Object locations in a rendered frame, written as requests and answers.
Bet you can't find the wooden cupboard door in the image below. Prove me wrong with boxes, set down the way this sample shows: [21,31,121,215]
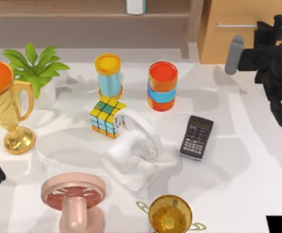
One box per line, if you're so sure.
[197,0,282,65]

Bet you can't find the black calculator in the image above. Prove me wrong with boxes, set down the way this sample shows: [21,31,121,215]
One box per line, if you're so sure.
[179,115,215,162]

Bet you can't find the orange and blue can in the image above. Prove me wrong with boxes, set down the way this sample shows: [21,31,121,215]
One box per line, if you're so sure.
[147,61,179,113]

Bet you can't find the white and blue cup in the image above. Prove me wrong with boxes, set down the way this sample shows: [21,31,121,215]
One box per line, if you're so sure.
[126,0,147,16]

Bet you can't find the light blue can yellow lid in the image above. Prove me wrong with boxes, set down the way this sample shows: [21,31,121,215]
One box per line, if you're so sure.
[94,53,124,100]

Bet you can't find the white desk fan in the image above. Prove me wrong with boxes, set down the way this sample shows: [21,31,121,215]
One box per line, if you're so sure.
[100,109,181,193]

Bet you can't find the coloured puzzle cube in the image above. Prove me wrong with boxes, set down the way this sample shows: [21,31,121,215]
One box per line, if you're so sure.
[90,95,128,140]

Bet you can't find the wooden open shelf unit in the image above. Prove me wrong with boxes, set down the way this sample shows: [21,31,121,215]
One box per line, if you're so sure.
[0,0,205,60]

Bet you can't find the small gold trophy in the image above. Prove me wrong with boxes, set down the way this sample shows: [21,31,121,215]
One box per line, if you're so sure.
[135,194,207,233]

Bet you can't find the green plant in white pot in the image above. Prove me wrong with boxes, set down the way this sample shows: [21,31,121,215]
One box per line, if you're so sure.
[1,43,71,110]

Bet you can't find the pink desk fan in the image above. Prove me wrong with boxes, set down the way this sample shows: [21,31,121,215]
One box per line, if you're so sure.
[40,172,107,233]

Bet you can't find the large gold trophy orange inside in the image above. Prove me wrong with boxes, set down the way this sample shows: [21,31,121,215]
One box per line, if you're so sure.
[0,60,37,155]

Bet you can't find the long metal handle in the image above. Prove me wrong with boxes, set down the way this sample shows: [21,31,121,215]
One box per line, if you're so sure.
[216,22,258,28]

